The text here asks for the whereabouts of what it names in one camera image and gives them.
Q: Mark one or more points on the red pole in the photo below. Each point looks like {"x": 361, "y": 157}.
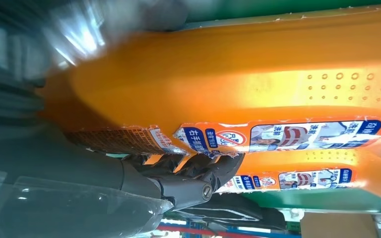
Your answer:
{"x": 203, "y": 231}

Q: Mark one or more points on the blue metal rack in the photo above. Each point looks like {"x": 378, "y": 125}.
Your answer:
{"x": 253, "y": 230}

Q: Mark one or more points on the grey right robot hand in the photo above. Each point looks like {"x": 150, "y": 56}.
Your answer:
{"x": 62, "y": 190}

